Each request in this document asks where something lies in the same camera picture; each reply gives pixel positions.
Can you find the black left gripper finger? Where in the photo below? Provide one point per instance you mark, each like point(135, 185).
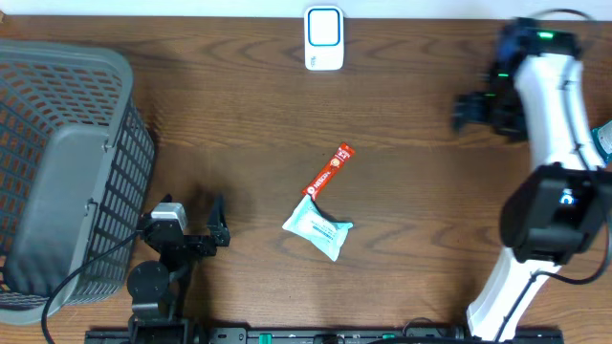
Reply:
point(166, 199)
point(217, 224)

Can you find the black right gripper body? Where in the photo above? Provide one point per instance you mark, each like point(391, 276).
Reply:
point(503, 109)

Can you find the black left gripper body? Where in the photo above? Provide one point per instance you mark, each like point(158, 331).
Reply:
point(196, 247)

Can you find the mint green wipes pack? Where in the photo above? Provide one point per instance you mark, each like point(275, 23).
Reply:
point(307, 222)

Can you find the teal mouthwash bottle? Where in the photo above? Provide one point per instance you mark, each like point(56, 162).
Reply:
point(602, 137)

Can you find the red Nescafe coffee stick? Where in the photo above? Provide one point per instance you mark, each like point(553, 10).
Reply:
point(343, 154)

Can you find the blue Oreo cookie pack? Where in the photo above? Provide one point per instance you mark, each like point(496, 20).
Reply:
point(507, 45)

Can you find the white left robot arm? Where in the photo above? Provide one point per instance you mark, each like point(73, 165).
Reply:
point(159, 287)

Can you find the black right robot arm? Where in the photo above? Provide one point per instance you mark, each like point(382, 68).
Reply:
point(534, 94)

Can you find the white barcode scanner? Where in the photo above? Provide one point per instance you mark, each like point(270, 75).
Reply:
point(323, 38)

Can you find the grey plastic shopping basket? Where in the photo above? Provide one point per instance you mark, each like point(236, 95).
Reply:
point(76, 160)

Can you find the black mounting rail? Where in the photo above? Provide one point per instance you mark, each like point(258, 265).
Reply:
point(268, 336)

